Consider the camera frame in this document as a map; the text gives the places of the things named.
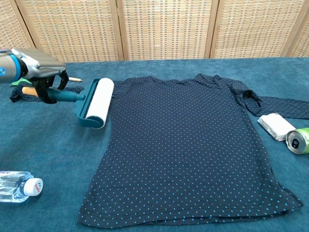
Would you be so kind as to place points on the navy polka dot shirt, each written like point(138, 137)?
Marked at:
point(181, 145)

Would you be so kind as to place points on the teal table cloth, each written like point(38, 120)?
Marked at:
point(48, 145)

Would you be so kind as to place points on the short wooden pencil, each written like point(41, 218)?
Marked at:
point(77, 79)

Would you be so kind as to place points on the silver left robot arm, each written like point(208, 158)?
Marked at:
point(7, 68)

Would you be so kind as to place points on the white tissue pack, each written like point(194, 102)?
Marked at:
point(277, 125)

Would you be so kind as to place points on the black and silver left hand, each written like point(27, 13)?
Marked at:
point(41, 65)

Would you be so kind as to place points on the green drink can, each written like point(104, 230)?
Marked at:
point(298, 141)

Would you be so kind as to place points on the teal and yellow lint roller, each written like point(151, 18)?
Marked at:
point(99, 96)

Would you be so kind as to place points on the woven folding screen panel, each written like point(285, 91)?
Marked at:
point(12, 24)
point(166, 29)
point(72, 29)
point(253, 29)
point(303, 36)

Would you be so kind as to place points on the clear plastic water bottle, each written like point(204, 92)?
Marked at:
point(14, 187)

